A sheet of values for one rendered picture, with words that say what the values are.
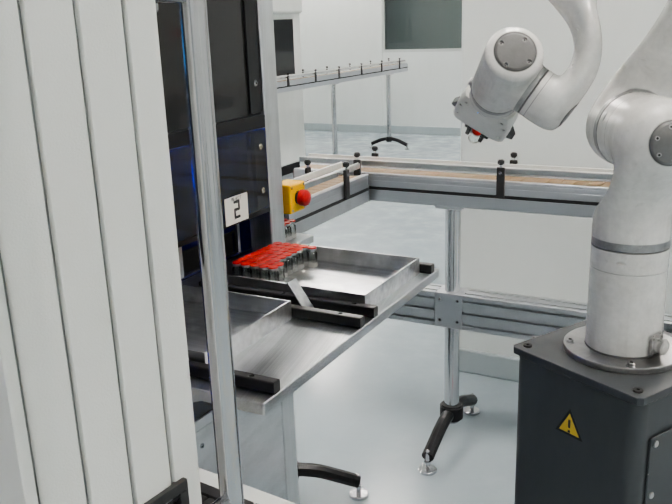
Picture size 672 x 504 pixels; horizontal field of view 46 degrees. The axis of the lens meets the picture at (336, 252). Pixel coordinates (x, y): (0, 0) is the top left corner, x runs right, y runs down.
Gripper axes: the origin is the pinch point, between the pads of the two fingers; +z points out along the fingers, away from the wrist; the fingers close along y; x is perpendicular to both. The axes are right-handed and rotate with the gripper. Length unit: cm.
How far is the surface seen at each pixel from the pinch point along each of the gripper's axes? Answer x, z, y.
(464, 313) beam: -10, 119, 23
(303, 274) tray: -36, 32, -16
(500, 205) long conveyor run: 20, 94, 14
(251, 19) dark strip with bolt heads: 3, 21, -55
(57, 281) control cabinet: -58, -79, -17
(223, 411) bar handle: -61, -57, -4
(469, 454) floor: -46, 136, 50
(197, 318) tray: -56, 10, -25
